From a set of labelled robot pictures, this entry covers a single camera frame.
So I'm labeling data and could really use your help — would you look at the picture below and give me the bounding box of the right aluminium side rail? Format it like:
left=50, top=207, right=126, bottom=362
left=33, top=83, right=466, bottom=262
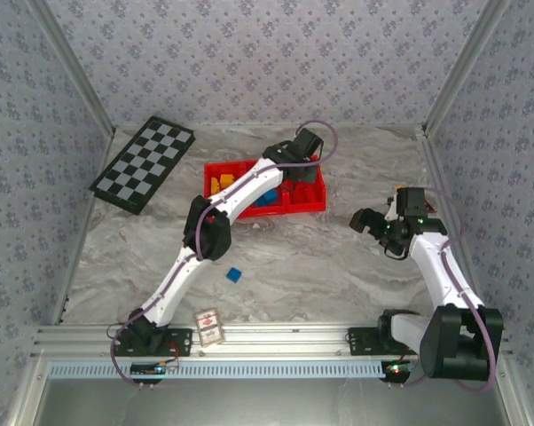
left=420, top=128, right=490, bottom=323

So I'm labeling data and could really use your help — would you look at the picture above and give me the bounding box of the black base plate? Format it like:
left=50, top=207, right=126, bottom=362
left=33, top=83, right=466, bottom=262
left=347, top=326, right=430, bottom=356
left=111, top=326, right=193, bottom=359

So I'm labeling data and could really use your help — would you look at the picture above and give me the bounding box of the left small circuit board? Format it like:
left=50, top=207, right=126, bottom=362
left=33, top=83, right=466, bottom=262
left=130, top=361, right=179, bottom=378

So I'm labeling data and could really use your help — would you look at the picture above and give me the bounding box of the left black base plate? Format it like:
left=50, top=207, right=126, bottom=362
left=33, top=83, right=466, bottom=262
left=111, top=326, right=193, bottom=359

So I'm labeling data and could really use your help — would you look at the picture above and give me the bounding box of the playing card box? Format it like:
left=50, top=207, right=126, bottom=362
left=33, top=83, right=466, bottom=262
left=193, top=309, right=226, bottom=350

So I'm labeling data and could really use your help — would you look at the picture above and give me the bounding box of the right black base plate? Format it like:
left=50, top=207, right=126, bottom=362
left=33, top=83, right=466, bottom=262
left=347, top=326, right=430, bottom=356

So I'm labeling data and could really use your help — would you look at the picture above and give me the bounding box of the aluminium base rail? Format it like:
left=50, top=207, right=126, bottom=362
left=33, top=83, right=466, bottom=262
left=31, top=322, right=514, bottom=359

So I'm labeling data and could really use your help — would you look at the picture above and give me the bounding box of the aluminium frame post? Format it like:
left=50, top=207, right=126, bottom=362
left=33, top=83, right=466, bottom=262
left=27, top=0, right=117, bottom=137
left=421, top=0, right=512, bottom=134

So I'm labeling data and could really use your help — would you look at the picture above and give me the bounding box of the aluminium side rail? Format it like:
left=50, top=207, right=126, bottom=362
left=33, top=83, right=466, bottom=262
left=53, top=132, right=115, bottom=325
left=420, top=128, right=490, bottom=323

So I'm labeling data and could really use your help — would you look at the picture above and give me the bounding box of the black grey chessboard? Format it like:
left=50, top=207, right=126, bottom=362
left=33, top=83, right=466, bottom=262
left=88, top=115, right=196, bottom=217

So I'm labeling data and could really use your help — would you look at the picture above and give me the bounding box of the blue-grey slotted cable duct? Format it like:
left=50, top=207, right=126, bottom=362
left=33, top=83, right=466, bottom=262
left=49, top=359, right=386, bottom=379

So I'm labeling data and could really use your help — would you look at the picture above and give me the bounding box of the left aluminium side rail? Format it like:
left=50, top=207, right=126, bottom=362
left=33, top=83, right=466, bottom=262
left=53, top=132, right=115, bottom=325

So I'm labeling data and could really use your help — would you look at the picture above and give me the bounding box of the right aluminium frame post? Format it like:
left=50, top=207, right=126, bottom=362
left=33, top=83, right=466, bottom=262
left=421, top=0, right=512, bottom=134

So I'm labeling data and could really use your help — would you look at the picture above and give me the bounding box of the right small circuit board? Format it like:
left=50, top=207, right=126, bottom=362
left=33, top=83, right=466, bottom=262
left=384, top=359, right=419, bottom=378

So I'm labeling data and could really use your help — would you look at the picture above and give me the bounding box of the red three-compartment bin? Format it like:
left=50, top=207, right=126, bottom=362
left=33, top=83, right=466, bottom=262
left=204, top=157, right=328, bottom=220

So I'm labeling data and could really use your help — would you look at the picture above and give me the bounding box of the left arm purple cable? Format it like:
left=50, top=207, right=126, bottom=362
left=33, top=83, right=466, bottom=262
left=110, top=119, right=339, bottom=390

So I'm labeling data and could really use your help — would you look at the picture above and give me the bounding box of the left aluminium frame post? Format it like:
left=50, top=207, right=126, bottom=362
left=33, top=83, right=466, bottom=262
left=27, top=0, right=117, bottom=137

